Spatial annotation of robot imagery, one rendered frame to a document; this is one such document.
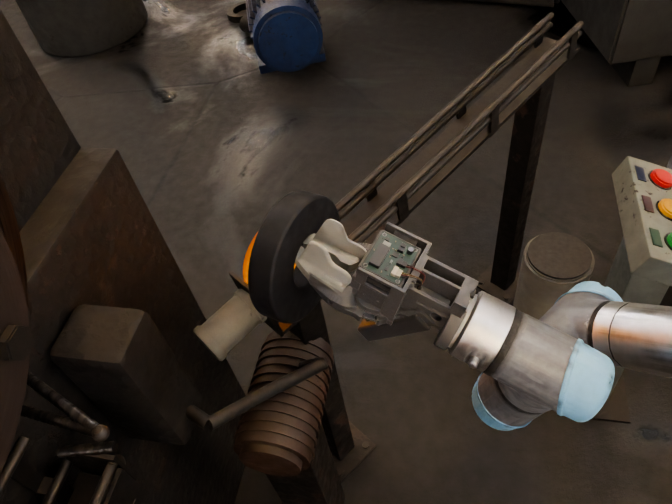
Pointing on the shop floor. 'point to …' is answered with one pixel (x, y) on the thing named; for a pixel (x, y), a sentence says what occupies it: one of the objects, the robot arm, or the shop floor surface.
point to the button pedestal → (637, 259)
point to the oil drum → (82, 24)
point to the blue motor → (285, 34)
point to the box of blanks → (628, 34)
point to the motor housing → (291, 425)
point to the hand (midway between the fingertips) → (295, 246)
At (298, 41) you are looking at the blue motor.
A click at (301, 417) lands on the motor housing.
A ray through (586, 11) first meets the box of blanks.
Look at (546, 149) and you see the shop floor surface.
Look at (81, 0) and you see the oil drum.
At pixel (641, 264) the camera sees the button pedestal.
